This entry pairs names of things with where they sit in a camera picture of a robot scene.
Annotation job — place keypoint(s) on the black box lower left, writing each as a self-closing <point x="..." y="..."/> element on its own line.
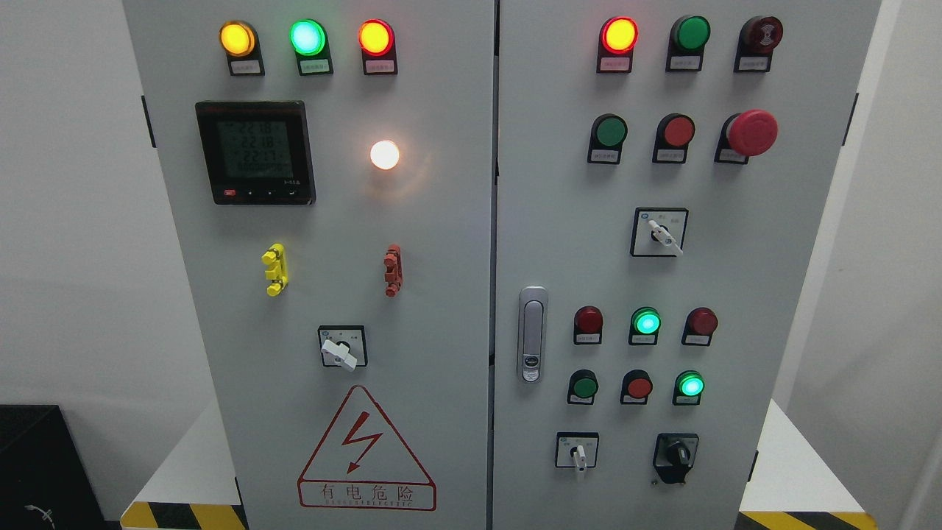
<point x="43" y="482"/>

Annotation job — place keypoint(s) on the green push button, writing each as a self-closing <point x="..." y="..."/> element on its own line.
<point x="608" y="132"/>
<point x="583" y="386"/>

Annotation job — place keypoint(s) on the red indicator light right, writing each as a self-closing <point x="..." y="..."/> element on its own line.
<point x="700" y="326"/>

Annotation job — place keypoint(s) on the yellow indicator light top left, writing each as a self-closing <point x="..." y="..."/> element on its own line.
<point x="242" y="49"/>

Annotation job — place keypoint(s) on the white selector switch lower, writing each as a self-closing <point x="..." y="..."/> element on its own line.
<point x="578" y="451"/>

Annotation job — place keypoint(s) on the white selector switch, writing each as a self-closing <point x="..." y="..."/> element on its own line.
<point x="659" y="232"/>
<point x="578" y="451"/>

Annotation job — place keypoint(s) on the green indicator top right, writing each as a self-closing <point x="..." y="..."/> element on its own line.
<point x="688" y="37"/>

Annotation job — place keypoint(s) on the black digital power meter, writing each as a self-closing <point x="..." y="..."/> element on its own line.
<point x="257" y="153"/>

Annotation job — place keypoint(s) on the green lit indicator light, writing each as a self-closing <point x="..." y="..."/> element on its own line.
<point x="311" y="47"/>

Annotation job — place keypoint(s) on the grey electrical cabinet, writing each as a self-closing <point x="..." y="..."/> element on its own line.
<point x="491" y="108"/>

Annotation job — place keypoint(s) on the red electrical hazard sticker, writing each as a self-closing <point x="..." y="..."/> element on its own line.
<point x="362" y="462"/>

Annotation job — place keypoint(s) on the red push button lower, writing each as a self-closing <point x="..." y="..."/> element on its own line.
<point x="636" y="388"/>

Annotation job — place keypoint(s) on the white selector switch left door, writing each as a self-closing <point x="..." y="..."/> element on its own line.
<point x="343" y="346"/>

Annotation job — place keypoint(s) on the white lit indicator lamp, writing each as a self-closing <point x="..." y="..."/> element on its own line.
<point x="384" y="155"/>

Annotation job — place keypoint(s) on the white selector switch upper right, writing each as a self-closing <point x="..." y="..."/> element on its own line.
<point x="659" y="232"/>

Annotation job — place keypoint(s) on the red terminal connector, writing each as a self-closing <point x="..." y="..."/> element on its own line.
<point x="393" y="262"/>

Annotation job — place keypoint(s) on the black rotary knob switch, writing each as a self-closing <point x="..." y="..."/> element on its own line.
<point x="674" y="457"/>

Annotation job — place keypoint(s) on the red lit light right door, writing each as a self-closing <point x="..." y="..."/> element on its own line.
<point x="617" y="39"/>

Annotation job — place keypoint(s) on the green push button lower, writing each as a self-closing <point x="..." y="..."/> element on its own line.
<point x="583" y="386"/>

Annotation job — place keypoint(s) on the red push button upper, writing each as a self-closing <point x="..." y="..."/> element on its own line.
<point x="673" y="136"/>

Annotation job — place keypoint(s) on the white platform with hazard stripes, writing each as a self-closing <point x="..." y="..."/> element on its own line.
<point x="790" y="488"/>

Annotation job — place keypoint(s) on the red emergency stop button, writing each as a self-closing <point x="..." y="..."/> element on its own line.
<point x="746" y="134"/>

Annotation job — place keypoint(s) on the green push button upper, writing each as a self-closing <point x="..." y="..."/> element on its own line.
<point x="608" y="132"/>

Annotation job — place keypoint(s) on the dark red indicator light left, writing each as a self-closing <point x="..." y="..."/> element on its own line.
<point x="588" y="326"/>

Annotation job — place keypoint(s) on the green illuminated button lower right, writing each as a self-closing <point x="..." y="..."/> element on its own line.
<point x="688" y="388"/>

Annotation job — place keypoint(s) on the orange-red lit indicator light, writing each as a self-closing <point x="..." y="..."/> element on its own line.
<point x="378" y="46"/>

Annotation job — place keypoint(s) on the green lit indicator middle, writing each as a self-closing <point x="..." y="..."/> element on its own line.
<point x="644" y="326"/>

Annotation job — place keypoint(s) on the yellow terminal connector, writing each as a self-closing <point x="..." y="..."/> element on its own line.
<point x="276" y="269"/>

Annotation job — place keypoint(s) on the red push button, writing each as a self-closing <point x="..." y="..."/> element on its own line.
<point x="636" y="388"/>
<point x="673" y="136"/>

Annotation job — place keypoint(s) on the silver door lock handle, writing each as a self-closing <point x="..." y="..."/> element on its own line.
<point x="531" y="331"/>

